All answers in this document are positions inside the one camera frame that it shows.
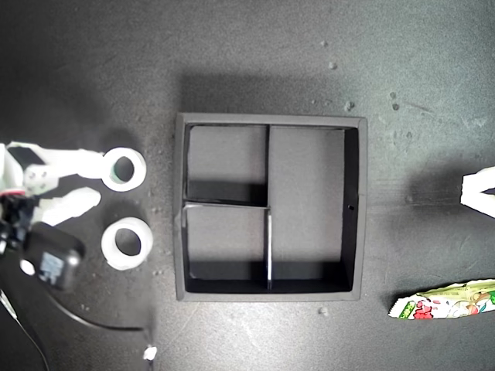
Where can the white tape roll green-edged core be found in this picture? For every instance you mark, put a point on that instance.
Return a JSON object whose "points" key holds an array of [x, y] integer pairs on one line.
{"points": [[123, 151]]}

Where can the small black camera box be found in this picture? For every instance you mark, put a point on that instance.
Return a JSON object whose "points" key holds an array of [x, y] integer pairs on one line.
{"points": [[58, 251]]}

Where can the black foam tray with wells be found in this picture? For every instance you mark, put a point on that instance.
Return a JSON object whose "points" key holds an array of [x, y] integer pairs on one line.
{"points": [[309, 174]]}

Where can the printed green snack bar wrapper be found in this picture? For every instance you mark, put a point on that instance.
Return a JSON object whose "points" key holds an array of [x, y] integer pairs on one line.
{"points": [[444, 305]]}

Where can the white tape roll wrap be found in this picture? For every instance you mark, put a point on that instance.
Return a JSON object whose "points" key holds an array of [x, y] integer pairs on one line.
{"points": [[147, 243]]}

